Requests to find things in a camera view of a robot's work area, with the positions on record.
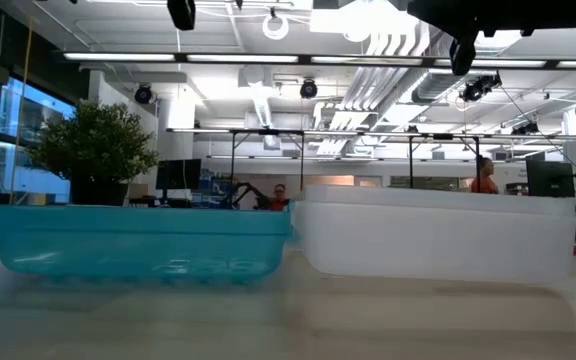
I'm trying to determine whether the overhead led light bar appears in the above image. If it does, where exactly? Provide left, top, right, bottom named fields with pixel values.
left=61, top=51, right=576, bottom=70

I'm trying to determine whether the black background rig frame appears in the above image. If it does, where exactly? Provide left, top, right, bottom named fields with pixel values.
left=407, top=132, right=483, bottom=194
left=230, top=128, right=306, bottom=194

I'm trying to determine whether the translucent blue plastic bin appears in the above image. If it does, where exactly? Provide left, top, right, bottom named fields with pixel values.
left=0, top=203, right=293, bottom=287

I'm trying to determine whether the green bushy plant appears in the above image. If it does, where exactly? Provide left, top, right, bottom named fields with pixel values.
left=27, top=98, right=160, bottom=185

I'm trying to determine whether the yellow hanging cable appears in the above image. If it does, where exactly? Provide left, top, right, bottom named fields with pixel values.
left=9, top=19, right=35, bottom=204

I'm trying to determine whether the white coiled cable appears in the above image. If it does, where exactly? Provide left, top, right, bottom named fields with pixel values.
left=261, top=13, right=290, bottom=41

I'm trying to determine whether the black monitor on stand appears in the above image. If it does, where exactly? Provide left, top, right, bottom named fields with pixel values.
left=155, top=158, right=203, bottom=201

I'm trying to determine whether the clear translucent plastic box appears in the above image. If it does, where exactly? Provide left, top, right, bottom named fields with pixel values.
left=290, top=185, right=576, bottom=285

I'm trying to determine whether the large glass window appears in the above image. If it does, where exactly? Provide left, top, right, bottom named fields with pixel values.
left=0, top=77, right=77, bottom=206

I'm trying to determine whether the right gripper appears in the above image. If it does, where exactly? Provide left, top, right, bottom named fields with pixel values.
left=407, top=0, right=519, bottom=76

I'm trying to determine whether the black ceiling camera cluster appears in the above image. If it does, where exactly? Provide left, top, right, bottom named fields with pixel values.
left=460, top=72, right=503, bottom=104

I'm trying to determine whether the silver ventilation duct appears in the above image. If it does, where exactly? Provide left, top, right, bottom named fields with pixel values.
left=410, top=72, right=469, bottom=104

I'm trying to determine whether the black plant pot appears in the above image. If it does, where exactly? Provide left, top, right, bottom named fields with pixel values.
left=70, top=174, right=130, bottom=207

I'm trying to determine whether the black monitor on arm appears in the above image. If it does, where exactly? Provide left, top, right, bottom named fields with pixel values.
left=526, top=159, right=576, bottom=198

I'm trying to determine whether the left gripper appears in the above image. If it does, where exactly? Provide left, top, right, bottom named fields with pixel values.
left=166, top=0, right=197, bottom=31

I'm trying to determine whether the person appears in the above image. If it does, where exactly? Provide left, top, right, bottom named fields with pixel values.
left=470, top=155, right=500, bottom=195
left=269, top=183, right=290, bottom=212

